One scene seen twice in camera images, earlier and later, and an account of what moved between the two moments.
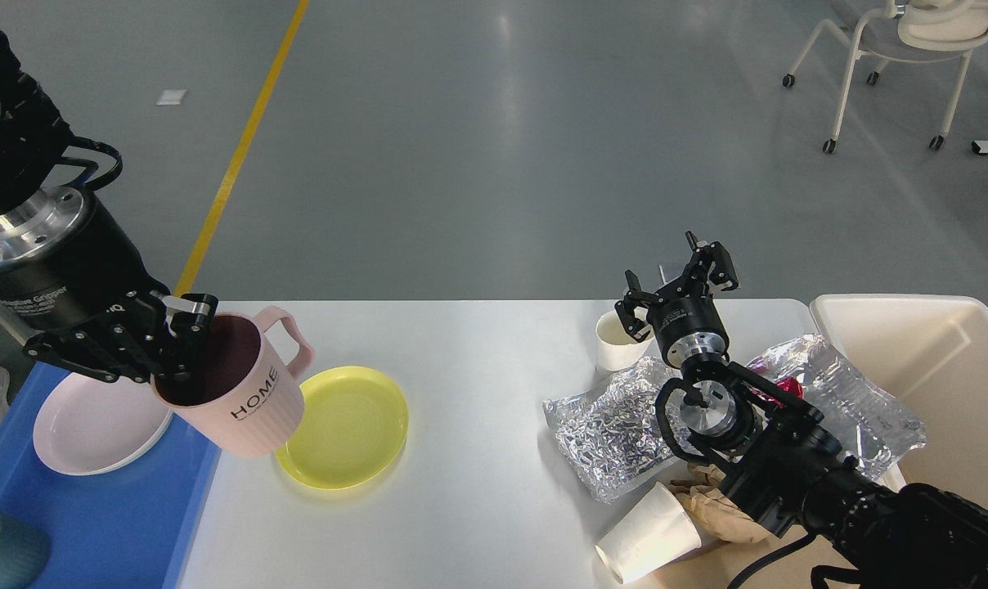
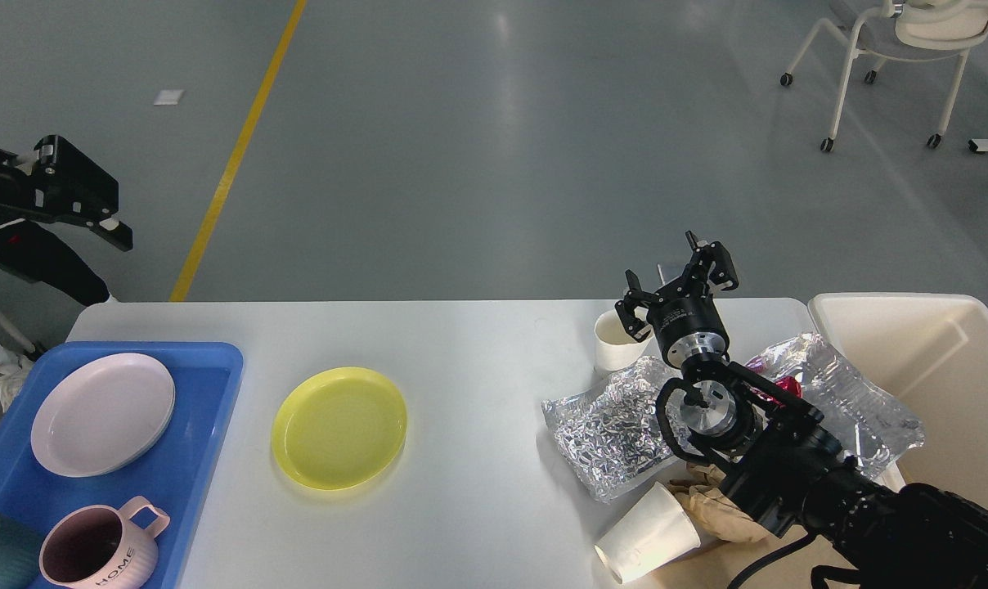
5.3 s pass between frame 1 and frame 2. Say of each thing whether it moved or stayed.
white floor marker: stayed
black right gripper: stayed
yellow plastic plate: stayed
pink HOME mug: moved
